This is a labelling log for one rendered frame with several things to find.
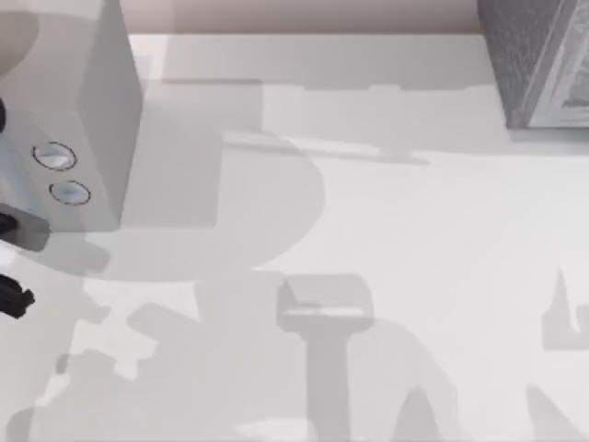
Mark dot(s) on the small round microwave knob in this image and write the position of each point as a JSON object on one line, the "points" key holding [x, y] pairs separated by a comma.
{"points": [[70, 193]]}

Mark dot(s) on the pale microwave oven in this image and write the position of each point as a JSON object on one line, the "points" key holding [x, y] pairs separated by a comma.
{"points": [[87, 92]]}

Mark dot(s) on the large round microwave knob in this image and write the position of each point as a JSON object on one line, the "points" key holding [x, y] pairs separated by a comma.
{"points": [[54, 156]]}

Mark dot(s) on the grey cabinet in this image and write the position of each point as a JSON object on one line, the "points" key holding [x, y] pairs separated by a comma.
{"points": [[529, 55]]}

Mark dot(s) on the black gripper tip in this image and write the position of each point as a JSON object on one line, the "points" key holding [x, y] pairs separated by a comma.
{"points": [[14, 297]]}

